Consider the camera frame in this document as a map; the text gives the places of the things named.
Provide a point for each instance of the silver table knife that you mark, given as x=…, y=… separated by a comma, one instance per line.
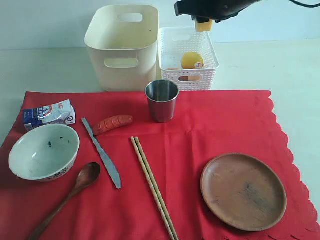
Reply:
x=108, y=163

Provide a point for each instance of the left wooden chopstick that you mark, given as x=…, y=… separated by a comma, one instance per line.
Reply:
x=150, y=185

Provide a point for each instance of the red scalloped table cloth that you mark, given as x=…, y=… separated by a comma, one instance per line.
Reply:
x=206, y=124

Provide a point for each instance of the white ceramic bowl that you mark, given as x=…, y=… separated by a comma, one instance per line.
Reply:
x=45, y=153

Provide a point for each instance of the brown wooden plate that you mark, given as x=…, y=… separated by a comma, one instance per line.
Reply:
x=243, y=192

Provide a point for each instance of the brown egg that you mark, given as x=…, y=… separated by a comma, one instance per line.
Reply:
x=192, y=78

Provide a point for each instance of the brown wooden spoon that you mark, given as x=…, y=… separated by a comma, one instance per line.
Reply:
x=88, y=175

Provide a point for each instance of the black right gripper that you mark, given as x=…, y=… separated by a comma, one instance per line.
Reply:
x=214, y=10

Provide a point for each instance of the blue white milk carton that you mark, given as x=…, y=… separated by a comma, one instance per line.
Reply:
x=58, y=113

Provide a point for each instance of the red sausage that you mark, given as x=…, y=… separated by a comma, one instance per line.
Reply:
x=112, y=123

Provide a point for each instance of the cream plastic bin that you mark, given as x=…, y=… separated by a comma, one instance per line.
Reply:
x=122, y=43

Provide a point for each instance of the stainless steel cup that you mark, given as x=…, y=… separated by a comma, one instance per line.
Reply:
x=162, y=96

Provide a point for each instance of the wooden chopstick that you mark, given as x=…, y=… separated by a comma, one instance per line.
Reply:
x=150, y=185
x=156, y=185

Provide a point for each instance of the yellow lemon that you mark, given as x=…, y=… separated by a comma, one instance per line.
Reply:
x=192, y=60

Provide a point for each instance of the right wooden chopstick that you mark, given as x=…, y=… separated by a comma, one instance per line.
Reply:
x=156, y=185

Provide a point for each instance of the yellow cheese wedge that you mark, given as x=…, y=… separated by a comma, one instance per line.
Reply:
x=203, y=26

